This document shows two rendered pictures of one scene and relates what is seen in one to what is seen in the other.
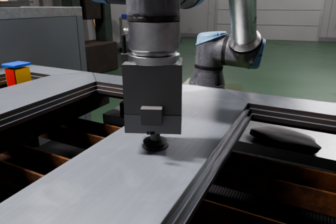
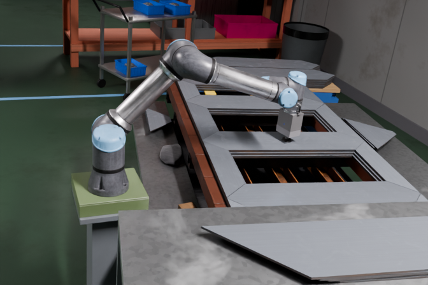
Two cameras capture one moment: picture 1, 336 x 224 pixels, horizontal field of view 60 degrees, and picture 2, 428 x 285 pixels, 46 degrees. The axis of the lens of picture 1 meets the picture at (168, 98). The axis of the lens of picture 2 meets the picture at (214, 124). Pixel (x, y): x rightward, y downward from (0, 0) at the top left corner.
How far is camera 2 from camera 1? 2.48 m
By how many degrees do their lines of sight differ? 117
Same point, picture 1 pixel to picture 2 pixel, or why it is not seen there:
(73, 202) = (323, 142)
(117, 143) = (296, 146)
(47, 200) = (328, 145)
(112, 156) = (302, 144)
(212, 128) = (259, 133)
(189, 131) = (268, 137)
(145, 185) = (304, 136)
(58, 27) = not seen: hidden behind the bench
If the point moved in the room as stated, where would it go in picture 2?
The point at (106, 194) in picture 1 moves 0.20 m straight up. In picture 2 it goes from (315, 139) to (323, 97)
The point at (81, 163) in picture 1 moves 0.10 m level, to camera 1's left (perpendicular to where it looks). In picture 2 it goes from (313, 147) to (331, 156)
